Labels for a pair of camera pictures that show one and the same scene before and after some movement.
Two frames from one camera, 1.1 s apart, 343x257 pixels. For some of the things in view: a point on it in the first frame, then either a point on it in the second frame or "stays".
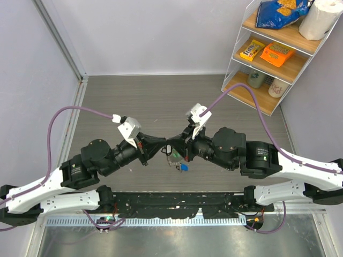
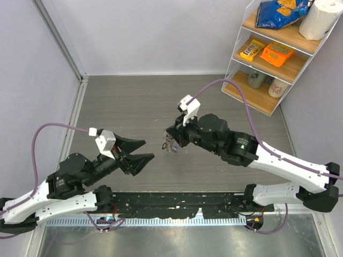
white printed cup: x=277 y=88 stays
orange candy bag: x=277 y=53 stays
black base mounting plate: x=184 y=205 stays
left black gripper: x=149 y=145 → x=131 y=163
